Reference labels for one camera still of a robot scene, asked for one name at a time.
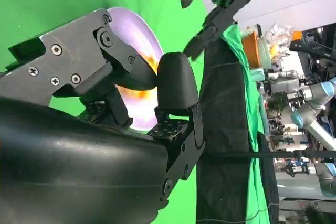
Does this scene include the crinkled foil bag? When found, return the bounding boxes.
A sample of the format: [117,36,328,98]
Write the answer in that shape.
[265,23,293,42]

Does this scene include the lilac plate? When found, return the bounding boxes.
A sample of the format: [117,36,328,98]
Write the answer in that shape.
[106,7,165,130]

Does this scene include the black curtain cloth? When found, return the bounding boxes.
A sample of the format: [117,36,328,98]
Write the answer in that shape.
[196,22,280,224]

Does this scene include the black horizontal rod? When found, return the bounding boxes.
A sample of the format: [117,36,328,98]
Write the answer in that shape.
[202,150,336,159]

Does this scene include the pale green container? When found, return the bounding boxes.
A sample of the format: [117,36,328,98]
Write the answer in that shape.
[257,37,272,69]

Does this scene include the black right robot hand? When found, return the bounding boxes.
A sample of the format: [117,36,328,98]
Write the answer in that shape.
[0,7,206,224]

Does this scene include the green hanging fabric sheet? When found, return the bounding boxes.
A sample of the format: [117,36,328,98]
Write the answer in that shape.
[222,23,271,224]

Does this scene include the orange and white bread roll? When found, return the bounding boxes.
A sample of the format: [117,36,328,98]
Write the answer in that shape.
[119,50,160,114]

